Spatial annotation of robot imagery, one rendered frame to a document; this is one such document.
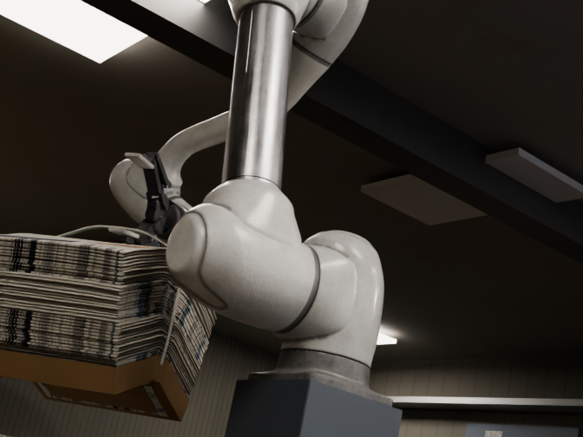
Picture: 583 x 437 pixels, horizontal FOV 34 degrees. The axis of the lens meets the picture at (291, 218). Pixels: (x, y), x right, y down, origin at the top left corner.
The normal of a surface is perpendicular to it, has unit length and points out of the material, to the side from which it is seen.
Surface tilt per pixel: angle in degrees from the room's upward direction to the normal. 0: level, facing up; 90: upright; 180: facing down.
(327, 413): 90
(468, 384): 90
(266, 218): 74
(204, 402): 90
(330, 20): 130
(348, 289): 88
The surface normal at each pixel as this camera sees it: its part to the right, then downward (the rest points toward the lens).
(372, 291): 0.67, -0.16
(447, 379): -0.77, -0.34
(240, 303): 0.07, 0.64
